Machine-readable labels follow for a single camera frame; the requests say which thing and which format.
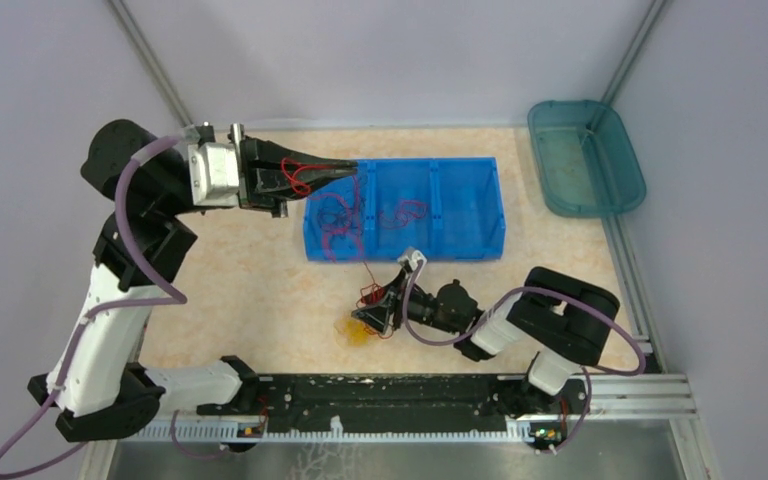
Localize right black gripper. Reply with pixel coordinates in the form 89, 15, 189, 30
352, 267, 460, 334

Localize yellow wire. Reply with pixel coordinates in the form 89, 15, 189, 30
334, 317, 375, 349

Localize purple thin wires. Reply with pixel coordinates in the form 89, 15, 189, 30
316, 175, 365, 233

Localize red wire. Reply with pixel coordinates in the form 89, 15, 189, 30
280, 157, 430, 339

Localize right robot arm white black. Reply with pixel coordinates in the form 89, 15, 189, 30
351, 267, 620, 412

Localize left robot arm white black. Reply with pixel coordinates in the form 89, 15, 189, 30
28, 119, 358, 443

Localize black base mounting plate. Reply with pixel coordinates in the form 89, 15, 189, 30
196, 374, 585, 434

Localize blue three-compartment plastic bin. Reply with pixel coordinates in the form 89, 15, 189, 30
302, 157, 506, 262

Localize teal translucent plastic tub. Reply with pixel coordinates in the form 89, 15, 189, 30
527, 100, 647, 218

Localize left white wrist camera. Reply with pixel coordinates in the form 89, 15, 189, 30
183, 124, 240, 208

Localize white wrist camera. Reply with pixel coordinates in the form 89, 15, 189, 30
183, 124, 240, 208
397, 247, 428, 275

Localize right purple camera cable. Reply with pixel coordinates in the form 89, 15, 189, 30
399, 259, 648, 455

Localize purple camera cable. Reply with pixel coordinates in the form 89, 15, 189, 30
399, 259, 648, 455
0, 125, 236, 480

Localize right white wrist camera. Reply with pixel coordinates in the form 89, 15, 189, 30
397, 247, 428, 275

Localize white cable duct strip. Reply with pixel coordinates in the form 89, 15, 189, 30
125, 415, 534, 444

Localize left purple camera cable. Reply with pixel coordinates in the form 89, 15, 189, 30
0, 125, 236, 480

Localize aluminium frame rail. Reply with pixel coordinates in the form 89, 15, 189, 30
97, 374, 698, 420

